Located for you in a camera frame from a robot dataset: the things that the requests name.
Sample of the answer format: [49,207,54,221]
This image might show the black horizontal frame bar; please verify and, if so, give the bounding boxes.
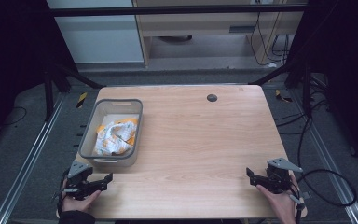
[48,4,310,18]

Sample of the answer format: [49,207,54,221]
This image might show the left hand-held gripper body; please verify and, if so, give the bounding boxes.
[62,160,106,201]

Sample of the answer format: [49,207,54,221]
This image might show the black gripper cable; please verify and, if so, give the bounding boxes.
[292,168,358,224]
[56,168,71,217]

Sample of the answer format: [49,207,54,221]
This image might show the black floor cables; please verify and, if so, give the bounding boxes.
[274,89,328,169]

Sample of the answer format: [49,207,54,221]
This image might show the person's right hand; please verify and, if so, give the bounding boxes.
[255,173,300,224]

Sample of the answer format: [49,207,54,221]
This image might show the person's left hand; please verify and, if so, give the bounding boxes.
[61,178,103,215]

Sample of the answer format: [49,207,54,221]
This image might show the white cabinet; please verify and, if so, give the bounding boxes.
[46,0,145,65]

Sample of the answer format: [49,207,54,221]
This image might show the light wooden background desk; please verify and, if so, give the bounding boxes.
[131,0,310,68]

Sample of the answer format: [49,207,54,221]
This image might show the black metal stand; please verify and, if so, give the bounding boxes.
[249,61,314,119]
[42,61,106,123]

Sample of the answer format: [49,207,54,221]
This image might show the aluminium floor rail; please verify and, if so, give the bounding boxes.
[291,89,358,224]
[0,92,67,224]

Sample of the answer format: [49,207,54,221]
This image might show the yellow black tape strip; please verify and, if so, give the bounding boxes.
[76,91,89,109]
[274,89,294,104]

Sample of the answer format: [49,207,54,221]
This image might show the grey plastic basket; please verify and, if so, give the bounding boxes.
[77,98,145,168]

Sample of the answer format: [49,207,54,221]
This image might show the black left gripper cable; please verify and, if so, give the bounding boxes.
[56,168,71,217]

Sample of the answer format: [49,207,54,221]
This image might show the thin black floor cable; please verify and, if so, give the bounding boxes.
[1,105,28,127]

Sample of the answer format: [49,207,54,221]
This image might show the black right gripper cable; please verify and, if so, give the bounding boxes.
[292,168,358,224]

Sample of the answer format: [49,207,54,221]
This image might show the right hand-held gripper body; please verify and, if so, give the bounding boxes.
[264,157,304,195]

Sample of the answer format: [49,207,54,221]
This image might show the white orange patterned cloth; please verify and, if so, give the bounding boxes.
[94,118,139,157]

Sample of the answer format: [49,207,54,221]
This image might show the hanging black desk cables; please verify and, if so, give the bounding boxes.
[249,11,291,67]

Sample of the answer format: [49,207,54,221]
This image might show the dark curtain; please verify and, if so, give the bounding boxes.
[0,0,77,153]
[287,0,358,174]

